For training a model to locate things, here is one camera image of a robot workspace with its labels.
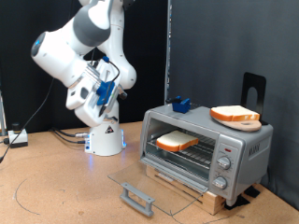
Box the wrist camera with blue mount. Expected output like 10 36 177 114
95 79 116 117

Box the thin metal stand post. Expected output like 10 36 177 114
0 90 7 137

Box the black base cable silver plug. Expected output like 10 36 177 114
50 126 92 138

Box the black metal bookend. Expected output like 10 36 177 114
241 72 269 126

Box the emergency stop button box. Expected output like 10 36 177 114
7 122 29 149

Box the white bread slice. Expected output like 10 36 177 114
209 105 261 122
155 130 200 153

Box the slatted wooden block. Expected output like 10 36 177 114
145 164 227 217

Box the black curtain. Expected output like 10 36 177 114
0 0 171 134

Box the wire oven rack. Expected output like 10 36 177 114
147 129 218 167

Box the long black camera cable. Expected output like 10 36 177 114
0 46 121 163

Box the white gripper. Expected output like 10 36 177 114
64 59 129 128

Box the vertical aluminium pole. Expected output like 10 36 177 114
164 0 173 101

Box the small wooden cutting board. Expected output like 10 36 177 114
214 118 263 133

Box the black foam pad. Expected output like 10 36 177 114
223 194 251 211
244 185 261 199

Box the silver toaster oven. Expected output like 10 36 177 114
138 102 275 207

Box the silver oven knob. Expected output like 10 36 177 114
212 175 229 190
217 155 233 171

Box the grey curtain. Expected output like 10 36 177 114
169 0 299 211

